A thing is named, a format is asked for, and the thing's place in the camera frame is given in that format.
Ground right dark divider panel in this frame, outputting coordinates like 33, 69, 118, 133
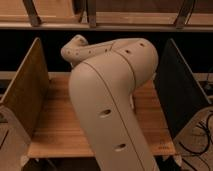
154, 39, 211, 139

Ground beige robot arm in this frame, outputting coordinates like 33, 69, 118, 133
61, 35, 159, 171

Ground wooden upper shelf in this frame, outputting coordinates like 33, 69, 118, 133
0, 0, 213, 32

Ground black floor cables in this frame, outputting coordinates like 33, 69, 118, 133
178, 111, 213, 171

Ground left wooden divider panel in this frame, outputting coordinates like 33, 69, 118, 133
0, 38, 49, 143

